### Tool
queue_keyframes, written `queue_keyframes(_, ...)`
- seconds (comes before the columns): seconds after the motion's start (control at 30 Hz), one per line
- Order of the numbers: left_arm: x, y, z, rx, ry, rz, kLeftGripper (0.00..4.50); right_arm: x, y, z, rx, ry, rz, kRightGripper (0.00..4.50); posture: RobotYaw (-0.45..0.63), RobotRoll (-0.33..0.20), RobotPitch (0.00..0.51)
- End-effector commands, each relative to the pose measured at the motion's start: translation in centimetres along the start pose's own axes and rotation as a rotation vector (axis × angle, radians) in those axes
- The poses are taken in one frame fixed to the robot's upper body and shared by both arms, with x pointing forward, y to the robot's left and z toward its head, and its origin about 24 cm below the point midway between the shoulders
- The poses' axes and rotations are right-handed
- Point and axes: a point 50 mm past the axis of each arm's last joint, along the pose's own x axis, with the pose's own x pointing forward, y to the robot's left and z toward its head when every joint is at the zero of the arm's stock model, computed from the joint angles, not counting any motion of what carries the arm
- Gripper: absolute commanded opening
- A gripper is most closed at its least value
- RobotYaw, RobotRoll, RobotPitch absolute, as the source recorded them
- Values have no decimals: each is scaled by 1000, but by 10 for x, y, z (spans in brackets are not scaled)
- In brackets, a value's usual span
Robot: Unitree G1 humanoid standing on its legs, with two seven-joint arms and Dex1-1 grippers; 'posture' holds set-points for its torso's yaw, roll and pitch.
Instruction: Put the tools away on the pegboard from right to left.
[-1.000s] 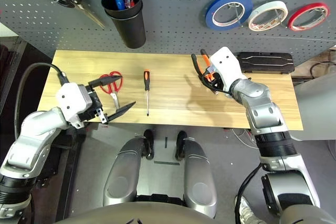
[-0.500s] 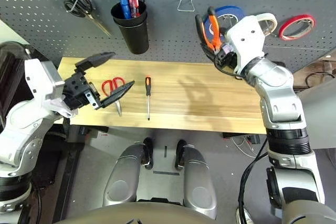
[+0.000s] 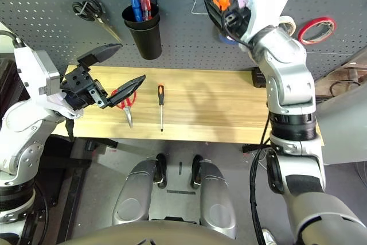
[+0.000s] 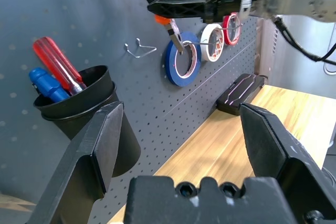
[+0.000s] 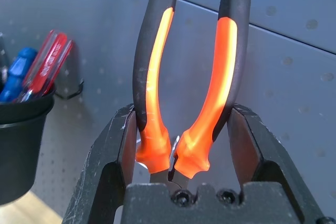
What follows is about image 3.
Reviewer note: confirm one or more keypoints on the long black floor tape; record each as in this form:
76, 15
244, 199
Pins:
180, 192

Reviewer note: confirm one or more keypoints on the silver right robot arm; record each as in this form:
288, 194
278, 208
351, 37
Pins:
289, 84

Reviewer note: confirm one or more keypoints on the blue tape roll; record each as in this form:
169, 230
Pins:
229, 42

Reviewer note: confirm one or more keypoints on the orange black screwdriver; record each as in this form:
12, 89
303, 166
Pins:
161, 95

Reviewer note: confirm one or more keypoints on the black robot foot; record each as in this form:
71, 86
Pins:
160, 170
196, 170

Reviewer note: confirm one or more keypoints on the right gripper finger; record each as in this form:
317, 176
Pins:
213, 9

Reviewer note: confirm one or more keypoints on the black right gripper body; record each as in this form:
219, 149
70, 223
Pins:
236, 24

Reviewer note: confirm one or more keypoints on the short black floor tape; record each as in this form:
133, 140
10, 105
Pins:
180, 168

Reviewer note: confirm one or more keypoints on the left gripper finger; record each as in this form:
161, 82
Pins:
100, 54
126, 90

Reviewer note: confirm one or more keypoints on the grey robot torso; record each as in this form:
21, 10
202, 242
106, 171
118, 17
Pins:
149, 232

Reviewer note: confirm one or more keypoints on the black metal table leg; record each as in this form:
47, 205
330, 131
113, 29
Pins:
106, 144
252, 148

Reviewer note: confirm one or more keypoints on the black robot left foot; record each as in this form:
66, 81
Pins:
160, 170

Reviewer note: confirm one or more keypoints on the black tool case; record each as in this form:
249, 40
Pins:
259, 78

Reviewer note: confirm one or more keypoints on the white tape roll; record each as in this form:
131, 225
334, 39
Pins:
289, 24

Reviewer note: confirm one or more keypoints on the grey metal pegboard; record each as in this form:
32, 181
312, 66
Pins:
177, 41

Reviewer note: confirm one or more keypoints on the silver robot right leg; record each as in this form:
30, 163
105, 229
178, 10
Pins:
218, 199

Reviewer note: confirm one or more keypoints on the black robot right foot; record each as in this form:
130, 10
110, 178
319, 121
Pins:
196, 170

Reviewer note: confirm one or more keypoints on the red tape roll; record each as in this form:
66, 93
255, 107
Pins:
304, 31

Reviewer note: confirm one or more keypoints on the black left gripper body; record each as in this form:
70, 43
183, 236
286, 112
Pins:
80, 87

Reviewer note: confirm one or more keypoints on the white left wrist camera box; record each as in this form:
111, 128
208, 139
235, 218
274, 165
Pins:
31, 73

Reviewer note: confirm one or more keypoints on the black ribbed storage case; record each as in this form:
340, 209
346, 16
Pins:
5, 78

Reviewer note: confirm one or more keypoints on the silver robot leg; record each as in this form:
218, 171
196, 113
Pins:
218, 199
132, 193

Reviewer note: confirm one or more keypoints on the silver robot left leg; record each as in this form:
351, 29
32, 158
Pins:
132, 193

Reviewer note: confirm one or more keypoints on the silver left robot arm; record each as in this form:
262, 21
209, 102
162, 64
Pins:
23, 121

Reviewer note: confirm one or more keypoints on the black plastic cup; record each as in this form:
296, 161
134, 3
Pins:
147, 41

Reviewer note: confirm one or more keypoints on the light grey panel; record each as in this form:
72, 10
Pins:
344, 130

